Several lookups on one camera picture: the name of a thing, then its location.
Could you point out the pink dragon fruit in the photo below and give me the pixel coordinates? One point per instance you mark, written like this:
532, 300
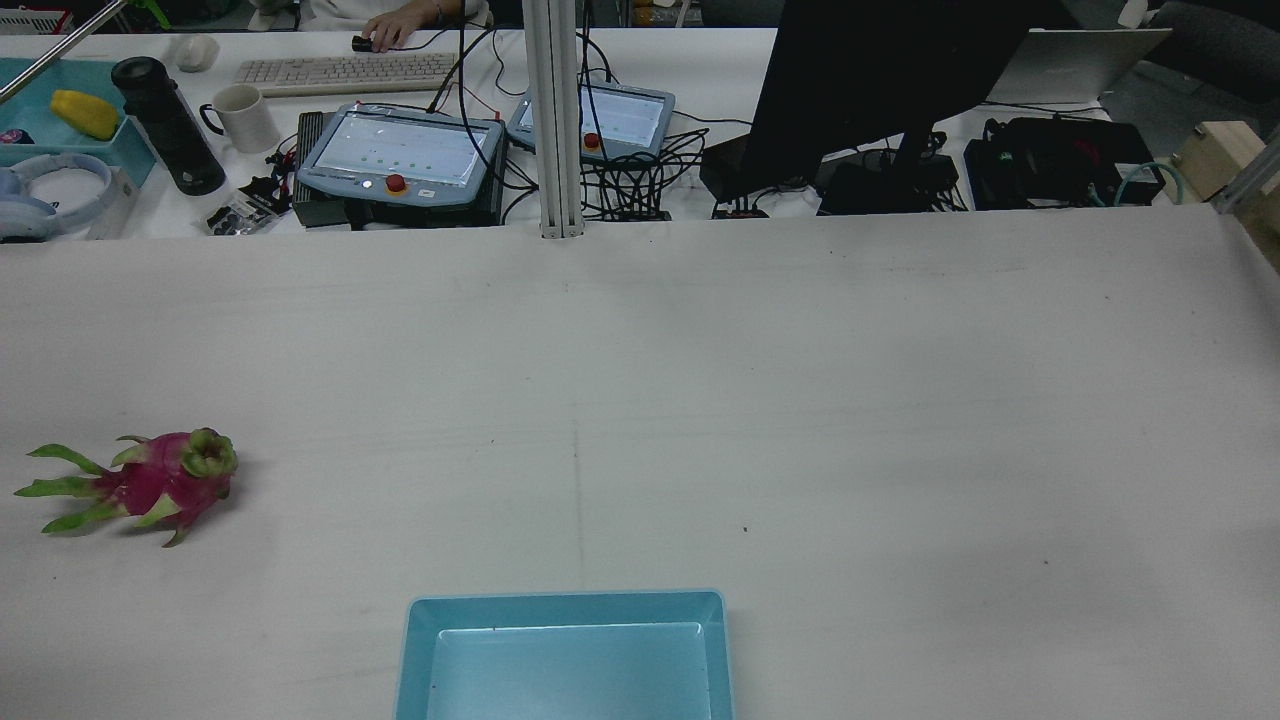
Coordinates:
165, 480

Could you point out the black hub orange ports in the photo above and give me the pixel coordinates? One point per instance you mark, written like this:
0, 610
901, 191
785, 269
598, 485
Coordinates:
640, 214
740, 212

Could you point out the small black box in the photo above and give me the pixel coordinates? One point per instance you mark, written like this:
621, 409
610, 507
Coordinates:
725, 165

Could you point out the grey teach pendant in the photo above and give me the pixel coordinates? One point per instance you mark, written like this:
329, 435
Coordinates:
625, 118
400, 150

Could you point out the black flat device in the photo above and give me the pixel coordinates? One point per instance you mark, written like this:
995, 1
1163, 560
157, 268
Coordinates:
870, 190

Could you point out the light blue plastic bin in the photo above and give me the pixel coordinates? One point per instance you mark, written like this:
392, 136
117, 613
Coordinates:
570, 670

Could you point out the black computer monitor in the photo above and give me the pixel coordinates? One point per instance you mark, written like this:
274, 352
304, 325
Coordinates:
870, 80

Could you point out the bystander bare hand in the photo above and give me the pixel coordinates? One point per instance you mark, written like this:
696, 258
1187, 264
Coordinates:
395, 30

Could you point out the white computer keyboard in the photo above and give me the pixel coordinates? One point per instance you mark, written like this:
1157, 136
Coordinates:
340, 73

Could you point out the clear bag black parts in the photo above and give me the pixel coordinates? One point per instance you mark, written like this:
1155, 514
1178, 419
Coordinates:
240, 215

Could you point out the black equipment box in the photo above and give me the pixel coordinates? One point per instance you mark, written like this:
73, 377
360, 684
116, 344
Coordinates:
1050, 160

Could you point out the white mug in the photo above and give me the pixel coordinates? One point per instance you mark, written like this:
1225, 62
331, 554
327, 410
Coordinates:
250, 118

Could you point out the bystander white shirt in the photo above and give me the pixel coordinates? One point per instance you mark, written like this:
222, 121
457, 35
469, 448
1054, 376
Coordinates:
330, 10

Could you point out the green tube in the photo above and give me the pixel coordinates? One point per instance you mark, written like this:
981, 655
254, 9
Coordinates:
1120, 187

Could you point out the black drinking bottle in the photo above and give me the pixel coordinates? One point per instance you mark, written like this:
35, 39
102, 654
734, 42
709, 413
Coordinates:
170, 125

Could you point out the silver laptop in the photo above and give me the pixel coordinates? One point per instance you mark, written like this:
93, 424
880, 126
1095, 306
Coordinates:
1080, 62

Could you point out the white rounded gadget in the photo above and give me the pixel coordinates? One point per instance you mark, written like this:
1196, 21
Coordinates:
196, 52

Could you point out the green plastic object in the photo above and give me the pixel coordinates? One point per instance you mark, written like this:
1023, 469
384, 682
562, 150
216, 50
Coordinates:
155, 12

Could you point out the yellow fruit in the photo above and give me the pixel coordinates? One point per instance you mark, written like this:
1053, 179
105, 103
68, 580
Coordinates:
85, 113

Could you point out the wooden block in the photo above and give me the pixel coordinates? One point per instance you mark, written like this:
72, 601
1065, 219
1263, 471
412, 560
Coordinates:
1215, 150

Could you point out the pale blue headphones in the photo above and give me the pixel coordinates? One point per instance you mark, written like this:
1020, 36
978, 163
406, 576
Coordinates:
20, 218

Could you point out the metal rod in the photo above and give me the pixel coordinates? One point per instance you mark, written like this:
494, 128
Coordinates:
60, 48

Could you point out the dark office chair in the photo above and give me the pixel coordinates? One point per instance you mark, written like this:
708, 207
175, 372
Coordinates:
1220, 45

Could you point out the teal plastic tray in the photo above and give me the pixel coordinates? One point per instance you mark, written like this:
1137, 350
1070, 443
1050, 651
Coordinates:
30, 95

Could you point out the small pink item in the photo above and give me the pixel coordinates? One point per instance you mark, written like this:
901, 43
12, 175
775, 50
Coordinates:
12, 136

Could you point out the aluminium profile post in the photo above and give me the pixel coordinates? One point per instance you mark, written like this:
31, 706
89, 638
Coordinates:
553, 120

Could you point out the aluminium frame strut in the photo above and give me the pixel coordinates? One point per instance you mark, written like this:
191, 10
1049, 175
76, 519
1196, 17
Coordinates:
1255, 175

